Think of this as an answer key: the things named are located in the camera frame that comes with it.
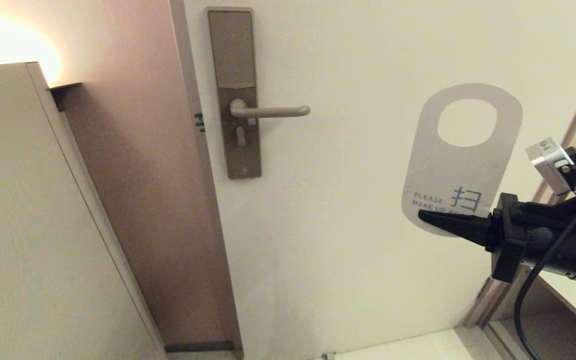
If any brown skirting board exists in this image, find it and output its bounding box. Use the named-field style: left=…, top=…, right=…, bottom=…
left=164, top=341, right=236, bottom=353

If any metal door handle lever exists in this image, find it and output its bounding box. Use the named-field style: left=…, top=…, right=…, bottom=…
left=229, top=98, right=312, bottom=119

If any white room door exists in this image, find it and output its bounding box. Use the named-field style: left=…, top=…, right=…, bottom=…
left=182, top=0, right=576, bottom=360

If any blue do-not-disturb door hanger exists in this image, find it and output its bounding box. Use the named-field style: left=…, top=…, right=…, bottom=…
left=401, top=83, right=524, bottom=238

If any beige cabinet panel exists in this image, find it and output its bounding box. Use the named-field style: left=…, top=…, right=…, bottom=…
left=0, top=62, right=169, bottom=360

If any black right camera bracket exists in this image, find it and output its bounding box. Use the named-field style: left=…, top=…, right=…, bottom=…
left=505, top=147, right=576, bottom=226

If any dark brown wall ledge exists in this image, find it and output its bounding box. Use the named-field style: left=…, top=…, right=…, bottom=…
left=48, top=82, right=84, bottom=113

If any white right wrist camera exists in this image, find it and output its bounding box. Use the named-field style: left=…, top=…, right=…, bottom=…
left=525, top=138, right=576, bottom=196

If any closet base board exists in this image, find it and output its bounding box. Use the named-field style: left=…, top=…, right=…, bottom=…
left=485, top=310, right=576, bottom=360

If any brown door lock plate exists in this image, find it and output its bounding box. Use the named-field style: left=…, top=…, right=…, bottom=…
left=206, top=7, right=263, bottom=180

